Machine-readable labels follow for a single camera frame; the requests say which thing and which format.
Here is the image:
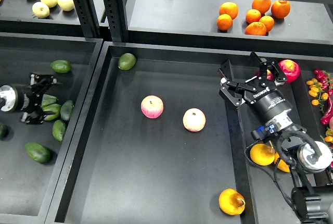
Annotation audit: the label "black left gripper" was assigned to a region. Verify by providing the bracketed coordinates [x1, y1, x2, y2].
[1, 73, 57, 125]

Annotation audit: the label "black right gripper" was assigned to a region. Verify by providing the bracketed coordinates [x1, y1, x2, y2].
[218, 52, 292, 125]

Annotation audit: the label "dark green avocado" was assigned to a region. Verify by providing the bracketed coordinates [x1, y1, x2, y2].
[25, 142, 52, 163]

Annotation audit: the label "yellow pear brown spot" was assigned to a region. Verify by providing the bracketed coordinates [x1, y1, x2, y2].
[219, 188, 246, 216]

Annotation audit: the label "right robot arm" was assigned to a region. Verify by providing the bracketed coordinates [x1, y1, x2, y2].
[219, 52, 332, 223]

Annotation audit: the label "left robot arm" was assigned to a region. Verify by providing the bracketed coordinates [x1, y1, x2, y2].
[1, 73, 57, 125]

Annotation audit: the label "green avocado pile top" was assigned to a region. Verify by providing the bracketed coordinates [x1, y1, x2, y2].
[41, 94, 58, 107]

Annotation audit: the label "green avocado pile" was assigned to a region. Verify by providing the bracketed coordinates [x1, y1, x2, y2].
[41, 94, 58, 107]
[43, 103, 61, 121]
[52, 120, 67, 142]

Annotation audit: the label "green avocado pile middle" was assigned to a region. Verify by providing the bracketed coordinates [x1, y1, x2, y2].
[43, 103, 61, 121]

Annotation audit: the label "dark avocado pile right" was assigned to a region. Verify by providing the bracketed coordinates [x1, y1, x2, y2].
[60, 100, 74, 122]

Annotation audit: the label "green avocado pile bottom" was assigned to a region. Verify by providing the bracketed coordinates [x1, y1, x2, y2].
[52, 120, 67, 142]

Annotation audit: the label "green avocado upper left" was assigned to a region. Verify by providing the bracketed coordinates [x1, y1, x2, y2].
[50, 59, 72, 73]

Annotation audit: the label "dark avocado left edge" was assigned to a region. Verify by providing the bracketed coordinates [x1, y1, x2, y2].
[0, 122, 8, 139]

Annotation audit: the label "yellow pear left of row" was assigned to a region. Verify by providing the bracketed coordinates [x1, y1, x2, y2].
[250, 144, 275, 166]

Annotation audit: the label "yellow pear of row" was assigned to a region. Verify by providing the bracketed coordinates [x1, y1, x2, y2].
[250, 144, 275, 166]
[273, 152, 290, 173]

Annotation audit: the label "yellow pear middle of row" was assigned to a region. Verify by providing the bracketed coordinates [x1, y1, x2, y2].
[273, 152, 290, 173]

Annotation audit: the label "green avocado in centre tray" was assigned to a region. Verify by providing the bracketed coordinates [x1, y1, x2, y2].
[118, 53, 136, 70]

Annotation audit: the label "dark red apple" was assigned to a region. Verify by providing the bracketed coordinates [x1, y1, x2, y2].
[255, 70, 274, 81]

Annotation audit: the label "bright red apple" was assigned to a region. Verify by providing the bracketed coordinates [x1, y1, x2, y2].
[278, 59, 301, 83]

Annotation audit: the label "orange front bottom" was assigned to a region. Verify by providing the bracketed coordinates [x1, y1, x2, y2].
[245, 22, 266, 36]

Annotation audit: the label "orange lower right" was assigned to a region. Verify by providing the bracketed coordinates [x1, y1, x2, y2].
[259, 16, 275, 32]

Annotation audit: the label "orange far left bottom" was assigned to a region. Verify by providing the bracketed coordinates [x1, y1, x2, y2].
[216, 14, 233, 31]

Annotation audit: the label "small orange centre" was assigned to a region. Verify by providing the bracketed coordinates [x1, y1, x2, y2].
[245, 9, 262, 24]

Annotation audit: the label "pale pink apple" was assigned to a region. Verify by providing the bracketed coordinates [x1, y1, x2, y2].
[183, 108, 206, 132]

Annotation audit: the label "orange far left top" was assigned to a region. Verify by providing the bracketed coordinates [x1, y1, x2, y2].
[219, 2, 239, 20]

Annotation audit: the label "cherry tomato bunch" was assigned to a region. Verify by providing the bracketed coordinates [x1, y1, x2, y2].
[306, 69, 332, 106]

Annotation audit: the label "orange top centre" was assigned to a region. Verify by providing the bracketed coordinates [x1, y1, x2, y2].
[252, 0, 272, 15]

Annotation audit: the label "orange top right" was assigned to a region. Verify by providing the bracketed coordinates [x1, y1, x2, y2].
[271, 0, 291, 19]

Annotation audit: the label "red chili pepper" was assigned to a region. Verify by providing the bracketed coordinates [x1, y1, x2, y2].
[320, 97, 332, 126]

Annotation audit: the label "pale yellow apple front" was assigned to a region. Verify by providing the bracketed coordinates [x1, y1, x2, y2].
[32, 2, 50, 19]

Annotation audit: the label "pink red apple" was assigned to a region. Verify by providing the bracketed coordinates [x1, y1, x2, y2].
[140, 95, 164, 119]

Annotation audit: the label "pale yellow apple right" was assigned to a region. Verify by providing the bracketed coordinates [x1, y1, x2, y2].
[57, 0, 74, 11]

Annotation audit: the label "black tray divider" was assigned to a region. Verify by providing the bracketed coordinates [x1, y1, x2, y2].
[220, 92, 258, 223]

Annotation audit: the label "black centre tray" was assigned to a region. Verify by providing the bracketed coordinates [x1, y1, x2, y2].
[44, 41, 333, 224]

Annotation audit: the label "black shelf upright posts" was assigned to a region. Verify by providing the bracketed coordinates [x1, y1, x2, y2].
[73, 0, 130, 43]

